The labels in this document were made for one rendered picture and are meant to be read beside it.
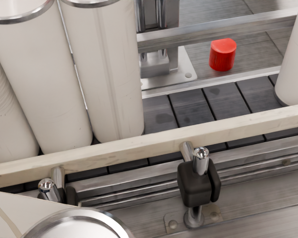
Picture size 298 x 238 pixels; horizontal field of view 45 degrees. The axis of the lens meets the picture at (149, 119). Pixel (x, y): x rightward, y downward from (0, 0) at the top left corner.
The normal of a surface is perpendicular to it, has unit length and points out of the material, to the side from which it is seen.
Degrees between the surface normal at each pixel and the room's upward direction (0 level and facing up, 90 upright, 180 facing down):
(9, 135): 90
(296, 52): 90
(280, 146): 0
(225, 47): 0
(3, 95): 90
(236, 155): 0
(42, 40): 90
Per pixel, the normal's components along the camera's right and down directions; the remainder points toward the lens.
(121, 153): 0.21, 0.74
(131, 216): -0.04, -0.64
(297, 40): -0.96, 0.24
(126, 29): 0.80, 0.43
